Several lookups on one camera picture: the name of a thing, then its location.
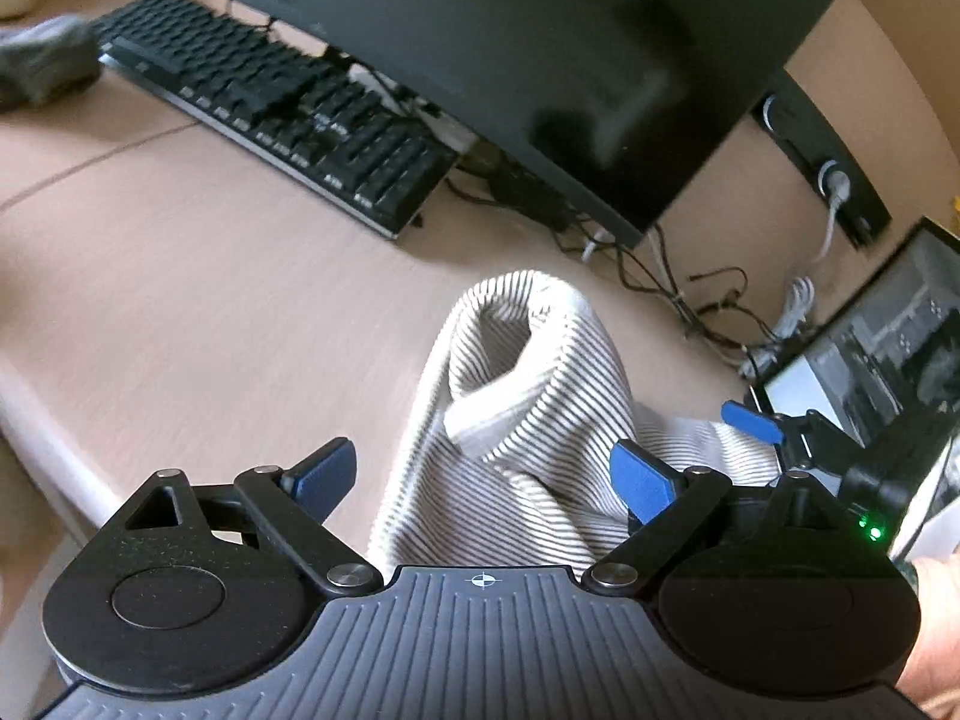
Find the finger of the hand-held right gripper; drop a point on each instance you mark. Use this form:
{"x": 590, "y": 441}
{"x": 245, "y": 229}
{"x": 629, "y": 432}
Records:
{"x": 750, "y": 420}

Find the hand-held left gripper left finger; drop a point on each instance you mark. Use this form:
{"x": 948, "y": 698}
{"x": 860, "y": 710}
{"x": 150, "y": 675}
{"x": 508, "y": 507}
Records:
{"x": 322, "y": 476}

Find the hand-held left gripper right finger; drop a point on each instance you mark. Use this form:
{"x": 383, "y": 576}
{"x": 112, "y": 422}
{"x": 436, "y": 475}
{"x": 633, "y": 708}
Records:
{"x": 645, "y": 480}

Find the white black-striped shirt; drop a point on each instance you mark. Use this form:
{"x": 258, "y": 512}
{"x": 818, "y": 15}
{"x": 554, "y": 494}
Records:
{"x": 540, "y": 405}

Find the person's right forearm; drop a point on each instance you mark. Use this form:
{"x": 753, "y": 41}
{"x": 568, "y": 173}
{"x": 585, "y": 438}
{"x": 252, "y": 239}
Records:
{"x": 937, "y": 630}

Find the lit-screen computer monitor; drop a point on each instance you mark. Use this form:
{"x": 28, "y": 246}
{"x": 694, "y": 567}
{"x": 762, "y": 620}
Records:
{"x": 862, "y": 360}

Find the black desk socket box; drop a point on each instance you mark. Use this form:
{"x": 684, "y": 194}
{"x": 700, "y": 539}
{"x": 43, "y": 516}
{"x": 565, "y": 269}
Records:
{"x": 825, "y": 157}

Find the black computer keyboard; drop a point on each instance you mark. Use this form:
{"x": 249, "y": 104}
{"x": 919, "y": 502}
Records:
{"x": 285, "y": 112}

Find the dark-screen computer monitor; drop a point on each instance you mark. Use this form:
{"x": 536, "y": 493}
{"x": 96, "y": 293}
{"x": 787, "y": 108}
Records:
{"x": 487, "y": 37}

